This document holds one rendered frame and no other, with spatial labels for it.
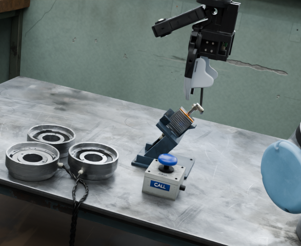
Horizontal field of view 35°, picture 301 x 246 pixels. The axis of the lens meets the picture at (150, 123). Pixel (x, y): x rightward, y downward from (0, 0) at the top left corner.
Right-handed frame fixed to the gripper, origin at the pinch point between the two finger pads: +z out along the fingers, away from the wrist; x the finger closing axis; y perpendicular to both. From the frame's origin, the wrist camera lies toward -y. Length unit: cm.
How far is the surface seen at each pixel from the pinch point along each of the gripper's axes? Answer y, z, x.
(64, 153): -22.3, 16.5, -10.9
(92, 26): -81, 22, 149
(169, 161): 1.1, 10.9, -13.5
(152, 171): -1.8, 13.6, -14.4
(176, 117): -1.0, 6.1, -1.3
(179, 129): 0.0, 8.6, -1.3
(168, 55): -36, 29, 149
